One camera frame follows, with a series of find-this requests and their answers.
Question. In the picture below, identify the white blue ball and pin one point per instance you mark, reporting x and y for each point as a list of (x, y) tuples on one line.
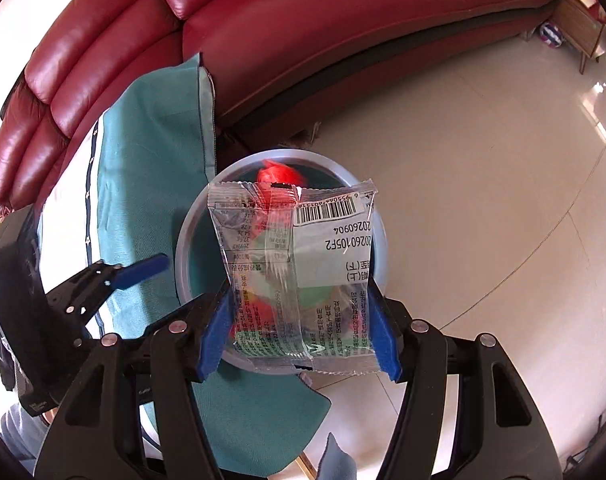
[(550, 35)]

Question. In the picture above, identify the striped teal printed blanket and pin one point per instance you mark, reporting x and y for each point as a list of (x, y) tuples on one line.
[(133, 160)]

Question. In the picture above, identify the person's light clothing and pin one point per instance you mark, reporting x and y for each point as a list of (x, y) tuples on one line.
[(18, 435)]

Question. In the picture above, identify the wooden side cabinet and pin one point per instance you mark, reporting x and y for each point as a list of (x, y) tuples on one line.
[(583, 30)]

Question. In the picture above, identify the clear snack packet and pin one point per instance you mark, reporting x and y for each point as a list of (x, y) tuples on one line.
[(328, 260)]

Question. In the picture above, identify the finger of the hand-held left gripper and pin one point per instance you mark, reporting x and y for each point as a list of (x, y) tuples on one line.
[(143, 267), (95, 305)]

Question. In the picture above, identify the teal trash bin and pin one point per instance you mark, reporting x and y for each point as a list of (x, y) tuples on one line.
[(200, 260)]

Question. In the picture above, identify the dark red leather sofa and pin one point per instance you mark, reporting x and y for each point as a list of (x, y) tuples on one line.
[(283, 35)]

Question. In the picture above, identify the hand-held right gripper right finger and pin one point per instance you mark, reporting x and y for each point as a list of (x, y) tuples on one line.
[(383, 335)]

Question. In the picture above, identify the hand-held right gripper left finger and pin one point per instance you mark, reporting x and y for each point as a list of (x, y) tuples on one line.
[(213, 335)]

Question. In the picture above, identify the red plastic wrapper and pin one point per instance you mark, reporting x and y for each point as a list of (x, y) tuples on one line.
[(280, 174)]

